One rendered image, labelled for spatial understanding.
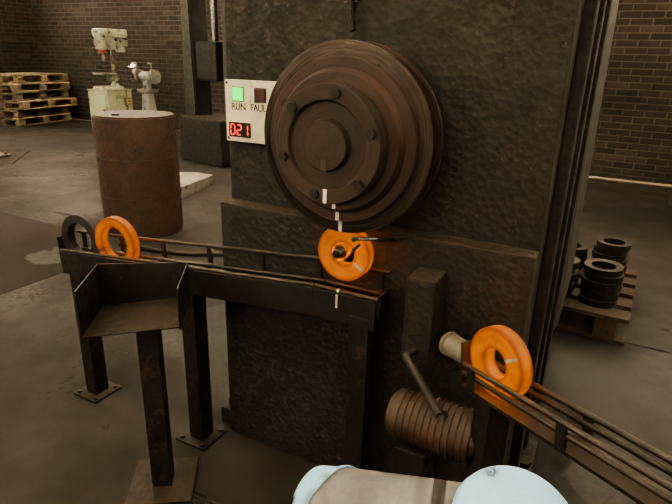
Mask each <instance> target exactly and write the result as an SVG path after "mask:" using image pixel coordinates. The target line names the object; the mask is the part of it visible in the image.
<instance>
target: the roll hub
mask: <svg viewBox="0 0 672 504"><path fill-rule="evenodd" d="M333 88H339V90H340V92H341V95H340V97H339V99H333V98H332V96H331V94H330V93H331V91H332V89H333ZM289 102H295V104H296V106H297V109H296V111H295V112H289V111H288V108H287V105H288V103H289ZM288 103H287V104H286V106H285V107H284V109H283V111H282V113H281V116H280V118H279V122H278V126H277V133H276V146H277V153H278V155H279V153H280V152H281V151H282V152H286V153H287V156H288V158H287V160H286V161H280V159H279V161H280V164H281V166H282V168H283V171H284V173H285V174H286V176H287V178H288V179H289V181H290V182H291V183H292V184H293V186H294V187H295V188H296V189H297V190H298V191H300V192H301V193H302V194H303V195H305V196H306V197H308V198H310V199H312V198H311V197H310V194H309V193H310V191H311V190H312V189H316V190H318V193H319V196H318V198H317V199H312V200H314V201H317V202H320V203H323V189H327V197H326V203H325V204H339V203H343V202H347V201H349V200H352V199H354V198H356V197H358V196H360V195H362V194H364V193H365V192H367V191H368V190H369V189H370V188H371V187H372V186H373V185H374V184H375V183H376V182H377V180H378V179H379V177H380V175H381V174H382V172H383V169H384V167H385V164H386V160H387V154H388V136H387V130H386V126H385V123H384V120H383V118H382V116H381V114H380V112H379V110H378V109H377V107H376V106H375V104H374V103H373V102H372V101H371V100H370V99H369V97H367V96H366V95H365V94H364V93H363V92H361V91H360V90H358V89H356V88H354V87H352V86H350V85H347V84H343V83H319V84H314V85H310V86H308V87H306V88H304V89H302V90H300V91H299V92H297V93H296V94H295V95H294V96H293V97H292V98H291V99H290V100H289V101H288ZM367 129H374V131H375V133H376V136H375V137H374V139H373V140H371V139H367V138H366V136H365V133H366V131H367ZM355 180H359V181H361V182H362V184H363V187H362V189H361V190H360V191H359V190H354V188H353V183H354V181H355Z"/></svg>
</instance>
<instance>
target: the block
mask: <svg viewBox="0 0 672 504"><path fill-rule="evenodd" d="M446 282H447V273H446V271H443V270H439V269H434V268H429V267H424V266H421V267H419V268H417V269H416V270H415V271H414V272H413V273H412V274H411V275H410V276H409V277H408V279H407V290H406V303H405V316H404V329H403V342H402V352H403V351H405V350H408V349H410V348H412V347H416V349H417V351H418V353H417V354H416V355H414V356H411V359H412V361H413V362H415V363H419V364H422V365H429V364H430V362H431V361H432V359H433V358H434V357H435V355H436V354H437V353H438V351H439V342H440V340H441V330H442V321H443V311H444V301H445V292H446Z"/></svg>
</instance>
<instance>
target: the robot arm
mask: <svg viewBox="0 0 672 504"><path fill-rule="evenodd" d="M293 498H294V500H293V503H292V504H568V503H567V502H566V500H565V499H564V498H563V496H562V495H561V494H560V493H559V492H558V491H557V490H556V489H555V488H554V487H553V486H552V485H551V484H550V483H548V482H547V481H546V480H544V479H543V478H541V477H540V476H538V475H536V474H534V473H532V472H530V471H528V470H525V469H522V468H519V467H514V466H506V465H497V466H490V467H486V468H484V469H481V470H479V471H477V472H475V473H473V474H472V475H471V476H469V477H468V478H466V479H465V480H464V481H463V482H455V481H447V480H441V479H434V478H426V477H418V476H411V475H403V474H395V473H387V472H380V471H372V470H364V469H357V468H355V467H354V466H351V465H340V466H326V465H322V466H317V467H315V468H313V469H311V470H310V471H309V472H308V473H307V474H306V475H305V476H304V477H303V478H302V480H301V481H300V483H299V485H298V487H297V489H296V491H295V493H294V496H293Z"/></svg>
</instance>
